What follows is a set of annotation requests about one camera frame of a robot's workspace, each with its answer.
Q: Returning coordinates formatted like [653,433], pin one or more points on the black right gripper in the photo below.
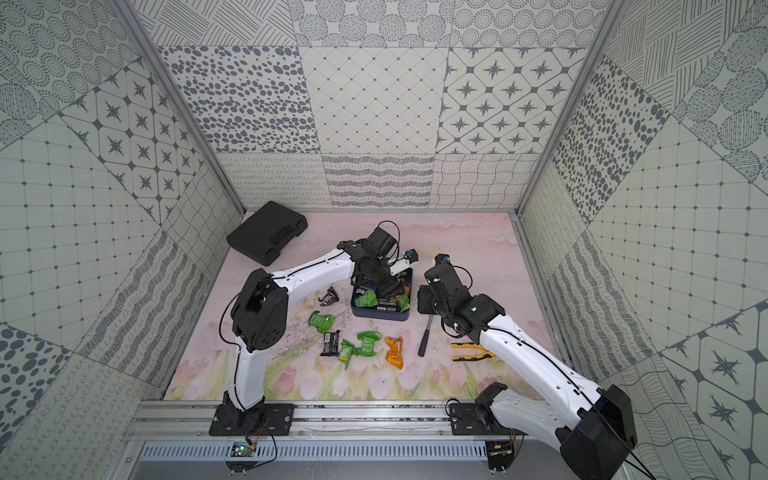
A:
[425,294]

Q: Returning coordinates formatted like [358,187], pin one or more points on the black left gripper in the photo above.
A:
[387,287]

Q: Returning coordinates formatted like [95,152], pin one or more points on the dark blue storage box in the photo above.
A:
[366,302]

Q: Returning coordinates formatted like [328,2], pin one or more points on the dark cookie packet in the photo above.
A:
[329,298]

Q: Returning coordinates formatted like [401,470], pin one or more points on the orange cookie packet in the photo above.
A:
[394,356]

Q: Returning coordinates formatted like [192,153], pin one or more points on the black cookie packet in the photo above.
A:
[331,342]

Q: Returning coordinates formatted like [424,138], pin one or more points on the light green cookie packet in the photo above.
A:
[346,352]

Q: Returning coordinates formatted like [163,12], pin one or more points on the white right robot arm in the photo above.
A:
[592,427]

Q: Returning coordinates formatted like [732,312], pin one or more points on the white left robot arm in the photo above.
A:
[259,313]

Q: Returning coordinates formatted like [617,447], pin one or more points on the yellow black pliers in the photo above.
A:
[469,352]

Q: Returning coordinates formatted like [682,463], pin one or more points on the black plastic tool case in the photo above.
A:
[263,235]

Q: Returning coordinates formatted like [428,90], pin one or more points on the black handled hammer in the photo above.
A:
[425,337]

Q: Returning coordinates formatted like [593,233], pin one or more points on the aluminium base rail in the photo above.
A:
[355,422]

